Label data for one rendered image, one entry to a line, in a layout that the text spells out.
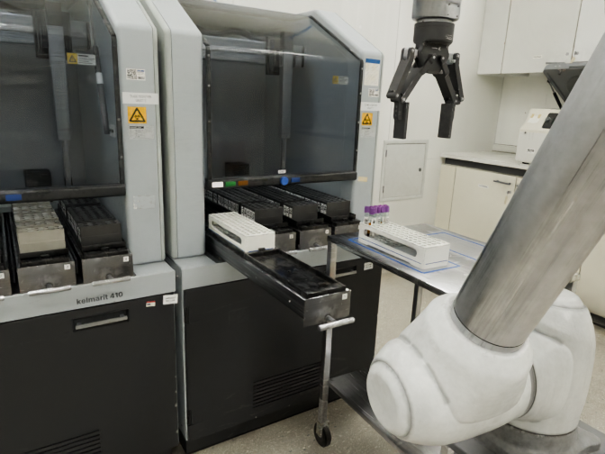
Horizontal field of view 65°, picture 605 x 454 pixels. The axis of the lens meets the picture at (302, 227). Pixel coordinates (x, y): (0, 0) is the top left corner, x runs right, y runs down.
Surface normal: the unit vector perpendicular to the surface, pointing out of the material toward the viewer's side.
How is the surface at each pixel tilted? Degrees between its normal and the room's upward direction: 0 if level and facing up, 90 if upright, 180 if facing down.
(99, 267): 90
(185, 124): 90
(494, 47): 90
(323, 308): 90
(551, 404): 98
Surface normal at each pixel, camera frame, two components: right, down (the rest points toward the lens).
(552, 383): 0.38, 0.11
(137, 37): 0.54, 0.24
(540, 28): -0.85, 0.11
